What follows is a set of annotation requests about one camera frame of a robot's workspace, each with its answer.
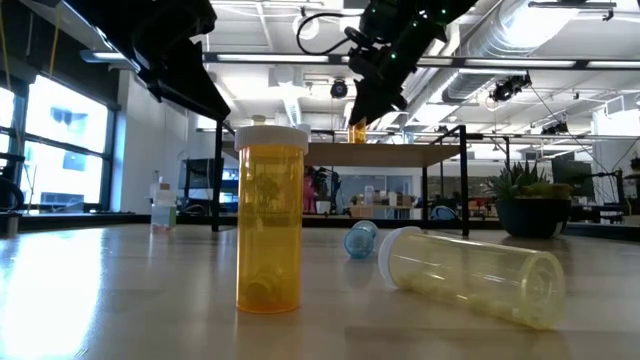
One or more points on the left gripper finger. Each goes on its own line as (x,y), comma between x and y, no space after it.
(185,85)

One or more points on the blue medicine bottle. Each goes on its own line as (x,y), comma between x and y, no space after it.
(360,242)
(410,134)

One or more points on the white pot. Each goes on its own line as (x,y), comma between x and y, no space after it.
(323,206)

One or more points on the wooden shelf with black frame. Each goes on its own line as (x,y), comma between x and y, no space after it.
(380,155)

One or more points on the blue round object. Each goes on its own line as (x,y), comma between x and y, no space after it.
(442,213)

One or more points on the black background robot arm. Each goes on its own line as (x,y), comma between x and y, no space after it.
(328,187)

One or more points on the wooden background table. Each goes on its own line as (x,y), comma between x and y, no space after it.
(380,211)

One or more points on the clear plastic container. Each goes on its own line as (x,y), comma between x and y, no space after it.
(368,195)

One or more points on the black ceiling camera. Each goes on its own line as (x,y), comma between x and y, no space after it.
(339,89)
(510,87)
(555,128)

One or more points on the white round ceiling fixture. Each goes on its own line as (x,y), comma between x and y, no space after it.
(315,31)

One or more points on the clear bottle with green label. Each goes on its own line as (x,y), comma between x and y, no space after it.
(162,215)

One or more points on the black overhead light bar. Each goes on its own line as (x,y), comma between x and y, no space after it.
(581,64)

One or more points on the black monitor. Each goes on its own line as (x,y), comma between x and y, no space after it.
(572,172)
(197,175)

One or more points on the cardboard box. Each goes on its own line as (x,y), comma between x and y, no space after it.
(160,186)

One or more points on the green round container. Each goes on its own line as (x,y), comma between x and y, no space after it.
(532,217)

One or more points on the pale yellow medicine bottle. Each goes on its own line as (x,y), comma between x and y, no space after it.
(475,275)
(258,119)

